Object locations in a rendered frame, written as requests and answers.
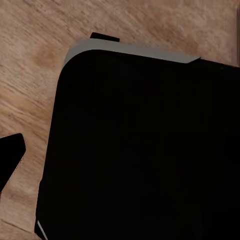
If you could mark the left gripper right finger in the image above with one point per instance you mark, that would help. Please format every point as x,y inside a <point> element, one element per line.
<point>232,149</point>

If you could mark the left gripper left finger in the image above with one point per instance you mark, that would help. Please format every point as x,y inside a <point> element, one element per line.
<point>12,149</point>

